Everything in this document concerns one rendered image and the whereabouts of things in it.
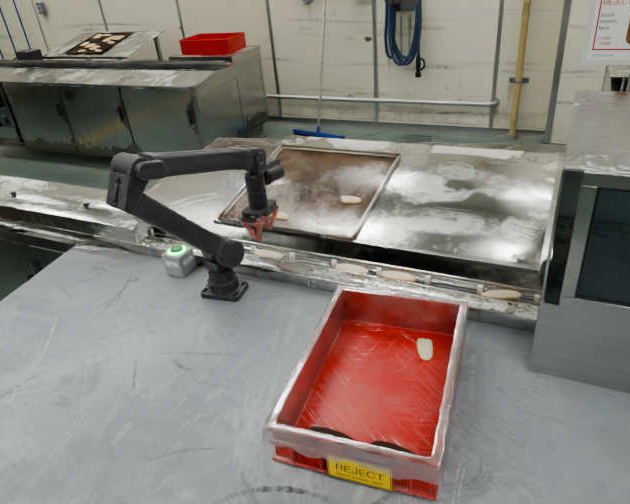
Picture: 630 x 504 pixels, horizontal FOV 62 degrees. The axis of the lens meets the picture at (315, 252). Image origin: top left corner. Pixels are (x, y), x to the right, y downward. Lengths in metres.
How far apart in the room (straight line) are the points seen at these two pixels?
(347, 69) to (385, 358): 4.36
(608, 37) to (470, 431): 1.27
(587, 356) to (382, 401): 0.44
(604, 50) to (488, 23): 3.12
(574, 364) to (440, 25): 4.11
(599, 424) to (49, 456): 1.11
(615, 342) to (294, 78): 4.83
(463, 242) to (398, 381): 0.53
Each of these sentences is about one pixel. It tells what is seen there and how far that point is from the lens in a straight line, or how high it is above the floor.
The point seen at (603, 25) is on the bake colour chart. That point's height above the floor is 1.39.
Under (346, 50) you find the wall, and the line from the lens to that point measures 5.37.
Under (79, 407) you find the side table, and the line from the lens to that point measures 1.35.
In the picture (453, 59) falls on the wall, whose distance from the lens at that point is 5.08.
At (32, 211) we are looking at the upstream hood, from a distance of 2.18.
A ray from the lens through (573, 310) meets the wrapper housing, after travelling 1.17.
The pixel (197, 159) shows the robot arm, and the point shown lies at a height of 1.24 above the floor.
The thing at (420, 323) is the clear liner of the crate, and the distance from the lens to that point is 1.33.
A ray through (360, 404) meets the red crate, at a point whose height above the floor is 0.82.
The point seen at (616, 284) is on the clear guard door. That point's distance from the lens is 1.14.
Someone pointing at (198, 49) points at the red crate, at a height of 0.92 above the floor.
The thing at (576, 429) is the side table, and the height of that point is 0.82.
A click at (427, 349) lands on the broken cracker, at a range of 1.28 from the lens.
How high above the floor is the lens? 1.68
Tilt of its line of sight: 31 degrees down
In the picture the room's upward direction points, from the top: 6 degrees counter-clockwise
